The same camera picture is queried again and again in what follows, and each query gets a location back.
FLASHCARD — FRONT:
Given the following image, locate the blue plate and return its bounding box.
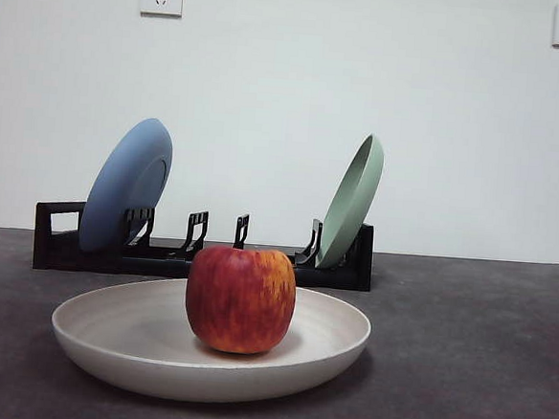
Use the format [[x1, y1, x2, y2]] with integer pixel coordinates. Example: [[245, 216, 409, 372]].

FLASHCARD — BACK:
[[77, 112, 176, 259]]

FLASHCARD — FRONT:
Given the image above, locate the black plastic plate rack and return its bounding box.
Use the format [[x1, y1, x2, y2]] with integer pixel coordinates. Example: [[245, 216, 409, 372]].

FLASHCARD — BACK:
[[32, 197, 375, 294]]

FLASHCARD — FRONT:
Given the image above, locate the green plate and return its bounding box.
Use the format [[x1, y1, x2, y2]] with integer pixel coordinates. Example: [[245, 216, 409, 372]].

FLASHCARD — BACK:
[[316, 129, 389, 274]]

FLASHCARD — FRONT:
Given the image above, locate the cream yellow plate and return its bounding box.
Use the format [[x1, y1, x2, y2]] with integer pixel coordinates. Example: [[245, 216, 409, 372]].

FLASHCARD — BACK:
[[46, 269, 375, 414]]

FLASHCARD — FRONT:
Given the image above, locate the red yellow apple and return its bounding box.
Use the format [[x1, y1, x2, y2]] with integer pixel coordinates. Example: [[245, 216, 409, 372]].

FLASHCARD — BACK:
[[181, 242, 301, 359]]

